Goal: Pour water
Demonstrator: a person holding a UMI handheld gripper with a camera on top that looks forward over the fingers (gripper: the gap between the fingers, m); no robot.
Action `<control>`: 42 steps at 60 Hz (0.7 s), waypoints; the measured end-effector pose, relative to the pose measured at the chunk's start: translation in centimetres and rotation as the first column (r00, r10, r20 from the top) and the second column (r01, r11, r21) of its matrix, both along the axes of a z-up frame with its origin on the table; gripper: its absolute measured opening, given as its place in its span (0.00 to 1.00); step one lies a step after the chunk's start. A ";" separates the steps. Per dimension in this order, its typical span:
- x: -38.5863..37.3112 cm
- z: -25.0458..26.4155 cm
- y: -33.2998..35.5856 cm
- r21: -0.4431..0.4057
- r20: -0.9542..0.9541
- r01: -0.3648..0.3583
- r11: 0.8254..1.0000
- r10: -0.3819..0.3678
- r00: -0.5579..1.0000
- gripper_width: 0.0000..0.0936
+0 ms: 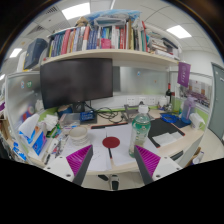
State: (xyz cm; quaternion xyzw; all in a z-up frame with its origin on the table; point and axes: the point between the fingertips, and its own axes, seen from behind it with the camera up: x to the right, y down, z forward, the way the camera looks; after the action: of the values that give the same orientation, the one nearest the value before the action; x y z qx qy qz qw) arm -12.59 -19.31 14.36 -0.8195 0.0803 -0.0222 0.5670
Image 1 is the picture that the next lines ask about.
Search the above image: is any white ceramic bowl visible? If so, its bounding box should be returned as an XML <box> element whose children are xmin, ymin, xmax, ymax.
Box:
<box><xmin>69</xmin><ymin>126</ymin><xmax>87</xmax><ymax>141</ymax></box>

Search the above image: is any purple plastic bottle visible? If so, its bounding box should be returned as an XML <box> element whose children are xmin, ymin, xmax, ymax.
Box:
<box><xmin>181</xmin><ymin>96</ymin><xmax>195</xmax><ymax>124</ymax></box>

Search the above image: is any wooden wall shelf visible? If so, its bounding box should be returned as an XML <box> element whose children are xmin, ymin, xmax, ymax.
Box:
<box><xmin>42</xmin><ymin>49</ymin><xmax>178</xmax><ymax>70</ymax></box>

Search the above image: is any white paper sheet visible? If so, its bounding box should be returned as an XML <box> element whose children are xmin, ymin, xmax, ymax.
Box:
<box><xmin>63</xmin><ymin>123</ymin><xmax>159</xmax><ymax>173</ymax></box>

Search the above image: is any black computer monitor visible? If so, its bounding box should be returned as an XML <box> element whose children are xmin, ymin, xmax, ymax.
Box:
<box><xmin>40</xmin><ymin>58</ymin><xmax>113</xmax><ymax>109</ymax></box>

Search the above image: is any row of books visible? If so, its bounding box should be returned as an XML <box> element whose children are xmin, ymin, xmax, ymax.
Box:
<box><xmin>47</xmin><ymin>19</ymin><xmax>181</xmax><ymax>60</ymax></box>

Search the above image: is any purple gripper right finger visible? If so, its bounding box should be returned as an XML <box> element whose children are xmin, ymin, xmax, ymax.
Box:
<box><xmin>134</xmin><ymin>145</ymin><xmax>160</xmax><ymax>185</ymax></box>

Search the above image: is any blue white tissue box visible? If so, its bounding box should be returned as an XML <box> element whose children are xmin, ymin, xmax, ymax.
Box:
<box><xmin>19</xmin><ymin>114</ymin><xmax>46</xmax><ymax>155</ymax></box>

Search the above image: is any blue plastic tray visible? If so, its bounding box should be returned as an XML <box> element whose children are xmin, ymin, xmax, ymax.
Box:
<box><xmin>161</xmin><ymin>113</ymin><xmax>179</xmax><ymax>123</ymax></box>

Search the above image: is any dark blue bag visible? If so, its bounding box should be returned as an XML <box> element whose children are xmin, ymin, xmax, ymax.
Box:
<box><xmin>24</xmin><ymin>38</ymin><xmax>48</xmax><ymax>69</ymax></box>

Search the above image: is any dark wine bottle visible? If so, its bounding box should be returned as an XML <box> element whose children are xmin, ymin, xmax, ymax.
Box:
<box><xmin>166</xmin><ymin>83</ymin><xmax>172</xmax><ymax>103</ymax></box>

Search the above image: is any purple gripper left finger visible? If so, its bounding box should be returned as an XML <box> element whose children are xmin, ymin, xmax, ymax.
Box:
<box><xmin>66</xmin><ymin>145</ymin><xmax>93</xmax><ymax>186</ymax></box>

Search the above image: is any purple hanging banner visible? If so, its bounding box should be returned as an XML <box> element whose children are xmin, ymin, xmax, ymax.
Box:
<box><xmin>177</xmin><ymin>62</ymin><xmax>191</xmax><ymax>87</ymax></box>

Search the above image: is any clear green plastic water bottle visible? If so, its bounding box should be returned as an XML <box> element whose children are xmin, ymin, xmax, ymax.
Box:
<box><xmin>129</xmin><ymin>105</ymin><xmax>151</xmax><ymax>157</ymax></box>

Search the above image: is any dark red round coaster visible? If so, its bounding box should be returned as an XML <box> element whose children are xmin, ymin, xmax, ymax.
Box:
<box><xmin>102</xmin><ymin>137</ymin><xmax>120</xmax><ymax>148</ymax></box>

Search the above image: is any black pen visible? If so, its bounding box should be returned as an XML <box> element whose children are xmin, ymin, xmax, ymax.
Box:
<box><xmin>108</xmin><ymin>148</ymin><xmax>113</xmax><ymax>159</ymax></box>

